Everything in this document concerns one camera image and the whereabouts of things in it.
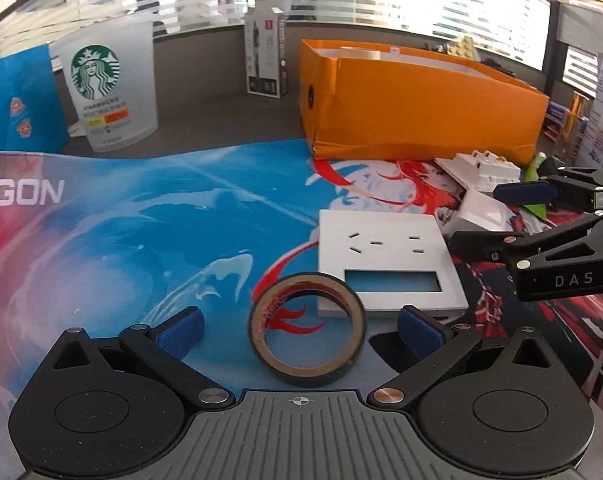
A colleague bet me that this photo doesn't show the green plastic piece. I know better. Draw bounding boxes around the green plastic piece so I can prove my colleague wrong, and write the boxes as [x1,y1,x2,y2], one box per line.
[521,152,549,218]

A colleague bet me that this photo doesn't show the white socket panel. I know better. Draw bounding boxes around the white socket panel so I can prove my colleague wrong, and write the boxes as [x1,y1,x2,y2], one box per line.
[317,209,469,318]

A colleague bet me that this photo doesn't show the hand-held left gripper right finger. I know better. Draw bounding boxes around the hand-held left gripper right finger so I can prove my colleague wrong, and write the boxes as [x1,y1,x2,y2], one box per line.
[369,305,565,410]

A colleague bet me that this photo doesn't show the printed desk mat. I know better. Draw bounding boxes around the printed desk mat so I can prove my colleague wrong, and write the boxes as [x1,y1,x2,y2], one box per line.
[0,138,603,480]

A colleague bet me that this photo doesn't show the orange cardboard box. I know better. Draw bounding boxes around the orange cardboard box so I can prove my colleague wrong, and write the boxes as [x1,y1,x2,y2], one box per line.
[300,38,551,167]

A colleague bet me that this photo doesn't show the white socket module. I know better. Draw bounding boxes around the white socket module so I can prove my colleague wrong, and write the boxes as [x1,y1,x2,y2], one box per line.
[434,149,522,193]

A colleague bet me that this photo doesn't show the blue paper bag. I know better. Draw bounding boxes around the blue paper bag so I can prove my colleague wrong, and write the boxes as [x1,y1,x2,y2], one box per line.
[0,44,71,153]

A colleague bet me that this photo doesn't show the black tape roll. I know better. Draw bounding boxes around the black tape roll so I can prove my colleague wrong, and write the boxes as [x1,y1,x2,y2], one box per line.
[248,272,367,388]

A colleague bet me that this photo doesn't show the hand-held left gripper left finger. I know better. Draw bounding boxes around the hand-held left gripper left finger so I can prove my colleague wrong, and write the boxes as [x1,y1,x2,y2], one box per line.
[36,306,234,411]

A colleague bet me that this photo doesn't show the frosted plastic cup green logo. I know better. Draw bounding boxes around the frosted plastic cup green logo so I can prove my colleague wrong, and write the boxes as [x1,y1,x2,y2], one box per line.
[48,12,159,153]

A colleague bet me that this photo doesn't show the small white plastic cover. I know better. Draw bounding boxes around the small white plastic cover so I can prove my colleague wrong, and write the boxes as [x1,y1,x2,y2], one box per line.
[449,190,519,233]

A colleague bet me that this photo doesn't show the striped frosted glass partition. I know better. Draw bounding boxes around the striped frosted glass partition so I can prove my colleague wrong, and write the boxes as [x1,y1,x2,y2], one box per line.
[0,0,557,71]
[561,45,602,98]

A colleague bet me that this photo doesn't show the small grey carton box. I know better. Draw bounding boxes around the small grey carton box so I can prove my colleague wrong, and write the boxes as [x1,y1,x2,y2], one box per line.
[244,0,292,99]

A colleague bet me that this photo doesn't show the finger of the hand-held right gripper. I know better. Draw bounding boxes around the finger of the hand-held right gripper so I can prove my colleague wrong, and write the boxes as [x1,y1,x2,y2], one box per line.
[492,165,603,216]
[450,215,603,263]

